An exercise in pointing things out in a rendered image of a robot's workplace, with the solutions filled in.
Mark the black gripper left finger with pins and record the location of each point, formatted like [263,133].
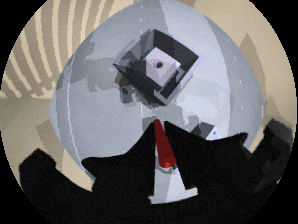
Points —
[136,165]

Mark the red peg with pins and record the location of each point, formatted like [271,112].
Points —
[165,153]

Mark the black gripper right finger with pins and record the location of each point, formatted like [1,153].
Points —
[194,155]

